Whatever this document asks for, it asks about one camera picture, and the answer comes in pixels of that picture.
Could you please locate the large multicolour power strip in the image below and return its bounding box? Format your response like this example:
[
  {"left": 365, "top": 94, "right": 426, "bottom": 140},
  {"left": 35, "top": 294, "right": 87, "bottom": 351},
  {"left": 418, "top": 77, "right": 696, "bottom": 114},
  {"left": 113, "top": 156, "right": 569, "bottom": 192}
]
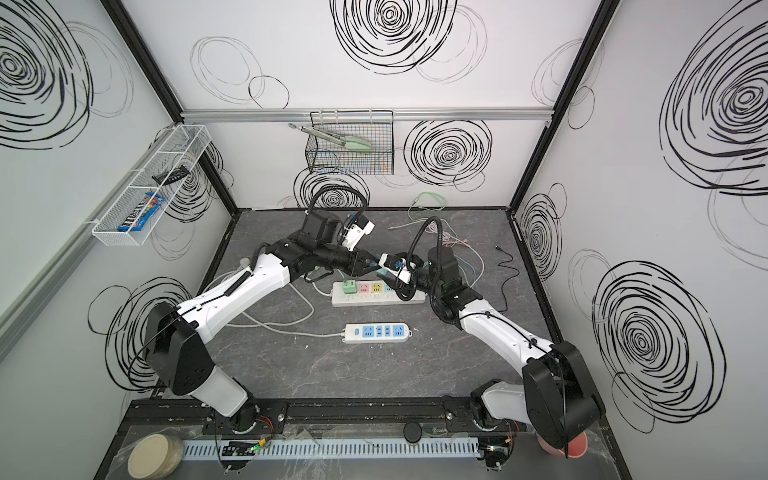
[{"left": 331, "top": 280, "right": 405, "bottom": 307}]

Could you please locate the small blue white power strip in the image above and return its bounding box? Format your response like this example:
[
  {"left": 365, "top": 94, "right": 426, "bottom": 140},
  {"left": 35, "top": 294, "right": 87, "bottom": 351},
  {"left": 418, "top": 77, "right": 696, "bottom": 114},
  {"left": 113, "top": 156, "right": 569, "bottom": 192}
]
[{"left": 342, "top": 322, "right": 412, "bottom": 344}]

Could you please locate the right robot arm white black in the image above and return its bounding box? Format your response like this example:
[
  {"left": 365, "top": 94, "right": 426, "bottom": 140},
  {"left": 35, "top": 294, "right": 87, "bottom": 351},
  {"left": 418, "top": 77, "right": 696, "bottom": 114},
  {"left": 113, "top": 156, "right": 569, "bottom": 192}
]
[{"left": 378, "top": 247, "right": 606, "bottom": 454}]

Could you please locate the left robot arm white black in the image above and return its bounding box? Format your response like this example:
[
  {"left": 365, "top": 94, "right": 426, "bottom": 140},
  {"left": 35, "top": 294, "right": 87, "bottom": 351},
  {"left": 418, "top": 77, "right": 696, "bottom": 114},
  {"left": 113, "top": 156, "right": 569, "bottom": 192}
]
[{"left": 139, "top": 209, "right": 379, "bottom": 433}]

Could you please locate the black round knob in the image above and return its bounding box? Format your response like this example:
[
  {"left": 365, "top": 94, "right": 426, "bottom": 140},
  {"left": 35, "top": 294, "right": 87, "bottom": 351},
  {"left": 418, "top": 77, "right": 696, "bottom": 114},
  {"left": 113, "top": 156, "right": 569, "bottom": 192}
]
[{"left": 403, "top": 422, "right": 423, "bottom": 444}]

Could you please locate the blue candy packet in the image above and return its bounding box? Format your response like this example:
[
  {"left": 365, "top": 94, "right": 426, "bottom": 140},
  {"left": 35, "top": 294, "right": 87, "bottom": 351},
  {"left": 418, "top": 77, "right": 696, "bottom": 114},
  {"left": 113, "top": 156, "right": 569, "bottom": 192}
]
[{"left": 117, "top": 192, "right": 165, "bottom": 232}]

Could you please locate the pink plastic cup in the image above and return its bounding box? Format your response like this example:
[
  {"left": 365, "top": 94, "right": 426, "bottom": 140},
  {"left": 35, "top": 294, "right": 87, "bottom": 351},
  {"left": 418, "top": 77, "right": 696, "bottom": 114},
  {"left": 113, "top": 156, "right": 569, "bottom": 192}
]
[{"left": 536, "top": 432, "right": 589, "bottom": 459}]

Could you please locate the round beige lid container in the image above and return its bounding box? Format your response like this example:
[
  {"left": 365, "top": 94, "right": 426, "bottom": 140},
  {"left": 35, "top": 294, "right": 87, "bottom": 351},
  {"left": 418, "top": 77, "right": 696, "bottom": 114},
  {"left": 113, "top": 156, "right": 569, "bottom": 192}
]
[{"left": 127, "top": 433, "right": 184, "bottom": 479}]

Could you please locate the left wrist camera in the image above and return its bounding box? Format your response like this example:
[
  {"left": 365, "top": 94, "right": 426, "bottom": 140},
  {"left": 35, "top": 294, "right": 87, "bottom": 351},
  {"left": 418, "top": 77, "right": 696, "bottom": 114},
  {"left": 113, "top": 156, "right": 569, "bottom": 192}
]
[{"left": 342, "top": 215, "right": 375, "bottom": 251}]

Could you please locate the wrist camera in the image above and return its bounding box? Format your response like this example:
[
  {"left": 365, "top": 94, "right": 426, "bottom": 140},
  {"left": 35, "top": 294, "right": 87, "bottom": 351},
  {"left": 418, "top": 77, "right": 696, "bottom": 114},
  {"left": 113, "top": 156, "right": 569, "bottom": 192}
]
[
  {"left": 379, "top": 254, "right": 412, "bottom": 285},
  {"left": 342, "top": 215, "right": 375, "bottom": 251}
]

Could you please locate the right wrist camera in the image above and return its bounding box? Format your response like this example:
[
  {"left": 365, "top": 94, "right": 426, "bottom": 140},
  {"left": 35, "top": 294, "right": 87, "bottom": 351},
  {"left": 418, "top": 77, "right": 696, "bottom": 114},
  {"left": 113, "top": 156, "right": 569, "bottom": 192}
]
[{"left": 379, "top": 254, "right": 412, "bottom": 285}]

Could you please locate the white power cord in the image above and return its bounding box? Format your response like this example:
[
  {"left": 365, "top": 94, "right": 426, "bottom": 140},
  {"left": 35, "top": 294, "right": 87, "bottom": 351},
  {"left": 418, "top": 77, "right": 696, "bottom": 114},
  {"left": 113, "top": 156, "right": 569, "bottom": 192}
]
[{"left": 200, "top": 257, "right": 346, "bottom": 338}]

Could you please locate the tangle of coloured cables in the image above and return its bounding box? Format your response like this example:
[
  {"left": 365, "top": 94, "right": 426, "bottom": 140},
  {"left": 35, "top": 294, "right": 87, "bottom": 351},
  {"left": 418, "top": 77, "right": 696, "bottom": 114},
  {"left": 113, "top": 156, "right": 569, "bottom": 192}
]
[{"left": 389, "top": 191, "right": 520, "bottom": 313}]

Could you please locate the black wire basket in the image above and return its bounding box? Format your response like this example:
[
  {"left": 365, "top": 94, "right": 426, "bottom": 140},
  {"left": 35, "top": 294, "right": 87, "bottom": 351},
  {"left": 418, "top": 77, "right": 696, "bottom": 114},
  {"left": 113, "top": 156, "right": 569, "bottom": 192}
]
[{"left": 300, "top": 109, "right": 395, "bottom": 175}]

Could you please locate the black front rail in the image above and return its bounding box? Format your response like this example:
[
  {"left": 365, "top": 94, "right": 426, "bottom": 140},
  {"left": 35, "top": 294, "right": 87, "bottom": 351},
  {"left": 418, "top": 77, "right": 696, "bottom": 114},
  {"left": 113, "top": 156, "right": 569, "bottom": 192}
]
[{"left": 122, "top": 395, "right": 607, "bottom": 433}]

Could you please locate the white slotted cable duct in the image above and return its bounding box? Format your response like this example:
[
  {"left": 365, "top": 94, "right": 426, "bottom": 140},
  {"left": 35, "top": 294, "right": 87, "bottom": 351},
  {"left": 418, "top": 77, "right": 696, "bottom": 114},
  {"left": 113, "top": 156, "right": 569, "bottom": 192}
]
[{"left": 182, "top": 437, "right": 481, "bottom": 461}]

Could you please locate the white wire shelf basket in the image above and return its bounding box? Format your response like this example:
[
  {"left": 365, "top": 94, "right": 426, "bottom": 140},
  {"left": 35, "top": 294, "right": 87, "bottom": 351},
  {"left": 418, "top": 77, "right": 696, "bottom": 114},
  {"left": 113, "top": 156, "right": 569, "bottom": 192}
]
[{"left": 91, "top": 124, "right": 211, "bottom": 247}]

